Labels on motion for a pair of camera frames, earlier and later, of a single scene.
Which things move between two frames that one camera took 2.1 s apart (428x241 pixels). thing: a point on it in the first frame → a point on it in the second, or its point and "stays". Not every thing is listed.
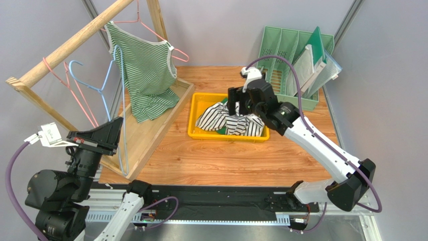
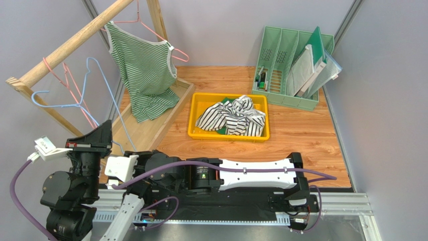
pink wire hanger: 69,82 stays
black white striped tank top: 217,116 stays
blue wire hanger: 102,90 → 79,105
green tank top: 222,131 stays
